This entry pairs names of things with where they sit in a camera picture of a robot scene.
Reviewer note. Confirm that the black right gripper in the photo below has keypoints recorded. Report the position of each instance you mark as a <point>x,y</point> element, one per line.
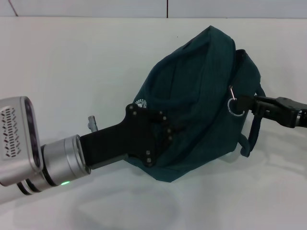
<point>293,112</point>

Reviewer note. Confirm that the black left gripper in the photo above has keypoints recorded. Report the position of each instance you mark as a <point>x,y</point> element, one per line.
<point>122,143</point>

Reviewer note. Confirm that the dark teal fabric lunch bag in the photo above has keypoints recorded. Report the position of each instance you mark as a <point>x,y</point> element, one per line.
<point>196,107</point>

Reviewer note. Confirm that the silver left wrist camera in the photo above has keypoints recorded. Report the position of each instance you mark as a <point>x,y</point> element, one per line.
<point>16,139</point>

